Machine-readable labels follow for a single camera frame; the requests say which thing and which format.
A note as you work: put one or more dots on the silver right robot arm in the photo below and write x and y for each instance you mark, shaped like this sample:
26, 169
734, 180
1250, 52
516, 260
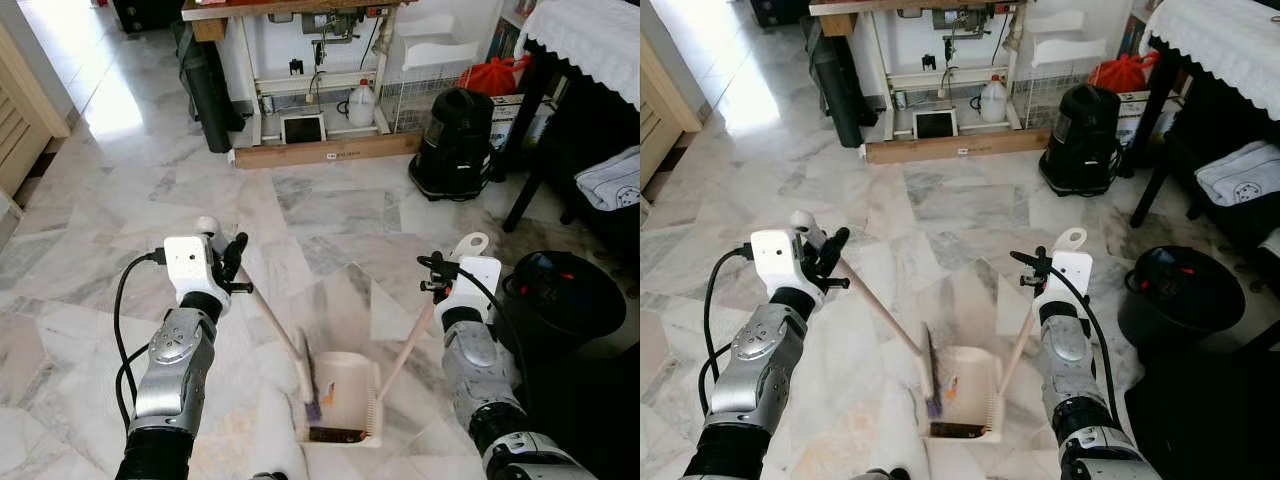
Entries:
1075, 375
480, 375

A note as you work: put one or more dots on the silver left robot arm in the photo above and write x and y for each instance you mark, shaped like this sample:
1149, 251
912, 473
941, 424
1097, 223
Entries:
175, 370
760, 365

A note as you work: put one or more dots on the round black waste bin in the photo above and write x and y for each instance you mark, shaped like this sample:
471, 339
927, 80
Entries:
560, 300
1180, 295

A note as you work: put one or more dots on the black vacuum cleaner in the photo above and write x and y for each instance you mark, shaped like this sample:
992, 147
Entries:
1082, 140
455, 145

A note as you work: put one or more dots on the long wooden plank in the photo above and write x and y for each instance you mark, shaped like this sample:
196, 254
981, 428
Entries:
325, 150
955, 146

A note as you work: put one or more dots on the white framed tablet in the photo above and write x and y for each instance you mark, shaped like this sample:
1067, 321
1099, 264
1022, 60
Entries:
935, 124
304, 129

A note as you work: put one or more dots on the white plastic jug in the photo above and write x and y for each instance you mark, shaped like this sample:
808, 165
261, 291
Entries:
993, 100
361, 105

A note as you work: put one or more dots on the white printed cardboard box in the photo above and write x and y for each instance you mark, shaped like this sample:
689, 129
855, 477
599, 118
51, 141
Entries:
515, 115
1150, 110

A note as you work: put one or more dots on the grey white fabric cushion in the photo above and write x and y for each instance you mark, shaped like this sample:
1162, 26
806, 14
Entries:
610, 182
1240, 175

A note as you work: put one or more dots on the light wooden cabinet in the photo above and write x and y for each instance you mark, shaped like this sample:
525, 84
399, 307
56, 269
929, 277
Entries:
25, 130
665, 125

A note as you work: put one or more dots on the white sewing machine table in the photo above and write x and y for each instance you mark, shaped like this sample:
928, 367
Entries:
900, 55
270, 60

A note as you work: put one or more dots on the red plastic bag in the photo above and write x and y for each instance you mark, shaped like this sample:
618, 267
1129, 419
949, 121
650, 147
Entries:
490, 78
1120, 73

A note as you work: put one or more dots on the white plastic tray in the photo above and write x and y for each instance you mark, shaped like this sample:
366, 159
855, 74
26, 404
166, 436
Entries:
440, 50
1068, 45

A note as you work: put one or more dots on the black box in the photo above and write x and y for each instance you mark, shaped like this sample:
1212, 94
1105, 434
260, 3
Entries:
145, 12
778, 10

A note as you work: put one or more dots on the white lace tablecloth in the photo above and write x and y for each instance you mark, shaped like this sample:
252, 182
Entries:
1220, 40
590, 40

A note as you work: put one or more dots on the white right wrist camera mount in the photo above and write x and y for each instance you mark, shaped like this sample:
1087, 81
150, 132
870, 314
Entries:
1070, 280
478, 285

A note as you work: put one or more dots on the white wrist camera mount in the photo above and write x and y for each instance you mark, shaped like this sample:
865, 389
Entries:
1070, 280
775, 258
478, 285
188, 265

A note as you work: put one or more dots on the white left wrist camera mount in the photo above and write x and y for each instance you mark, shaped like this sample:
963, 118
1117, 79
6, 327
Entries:
188, 265
775, 258

